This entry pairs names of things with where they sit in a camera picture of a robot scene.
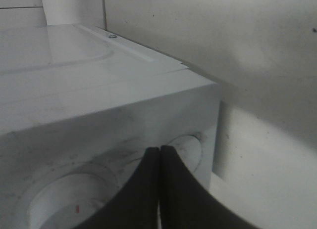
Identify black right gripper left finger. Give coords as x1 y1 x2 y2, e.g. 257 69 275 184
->
76 147 160 229

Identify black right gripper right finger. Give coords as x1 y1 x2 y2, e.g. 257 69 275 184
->
158 145 255 229

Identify white microwave knob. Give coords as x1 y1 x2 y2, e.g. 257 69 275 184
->
28 173 118 229
167 135 203 173

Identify white microwave oven body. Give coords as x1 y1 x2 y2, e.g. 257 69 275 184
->
0 24 220 229

